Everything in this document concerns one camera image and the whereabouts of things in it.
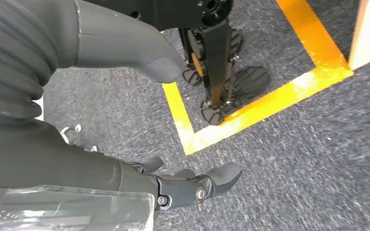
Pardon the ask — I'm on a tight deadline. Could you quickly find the clear plastic film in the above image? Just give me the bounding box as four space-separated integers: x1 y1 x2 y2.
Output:
0 178 156 231

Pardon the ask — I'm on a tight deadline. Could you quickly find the black robot leg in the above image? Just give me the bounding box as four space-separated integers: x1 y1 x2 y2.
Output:
82 0 272 127

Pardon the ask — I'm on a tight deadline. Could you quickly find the yellow floor tape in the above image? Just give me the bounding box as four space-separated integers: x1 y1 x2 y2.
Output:
162 0 355 156

